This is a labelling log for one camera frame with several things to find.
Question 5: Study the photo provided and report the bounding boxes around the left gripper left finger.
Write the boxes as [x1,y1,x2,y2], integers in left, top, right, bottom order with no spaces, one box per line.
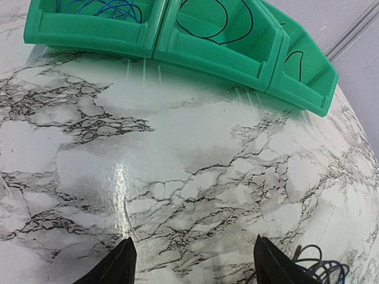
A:
[73,237,137,284]

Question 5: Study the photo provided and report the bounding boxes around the green storage bin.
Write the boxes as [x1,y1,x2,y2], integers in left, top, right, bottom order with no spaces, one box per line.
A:
[153,1,283,91]
[262,1,339,117]
[24,1,167,58]

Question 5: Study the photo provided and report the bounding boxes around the middle green storage bin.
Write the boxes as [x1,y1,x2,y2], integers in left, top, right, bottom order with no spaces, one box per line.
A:
[153,1,283,91]

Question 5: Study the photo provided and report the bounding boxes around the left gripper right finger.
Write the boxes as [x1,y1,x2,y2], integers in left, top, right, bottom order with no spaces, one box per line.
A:
[253,235,316,284]

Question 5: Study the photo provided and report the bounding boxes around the black wire tangle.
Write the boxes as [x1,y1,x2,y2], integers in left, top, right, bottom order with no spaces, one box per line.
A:
[293,244,352,284]

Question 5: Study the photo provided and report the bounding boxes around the right aluminium frame post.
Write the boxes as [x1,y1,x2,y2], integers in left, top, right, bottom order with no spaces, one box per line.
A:
[325,0,378,63]

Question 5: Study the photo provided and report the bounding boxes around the left green storage bin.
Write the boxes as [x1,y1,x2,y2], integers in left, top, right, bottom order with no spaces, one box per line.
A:
[24,1,167,58]

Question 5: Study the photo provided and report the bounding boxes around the right green storage bin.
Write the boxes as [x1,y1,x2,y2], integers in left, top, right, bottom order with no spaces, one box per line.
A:
[262,1,339,117]

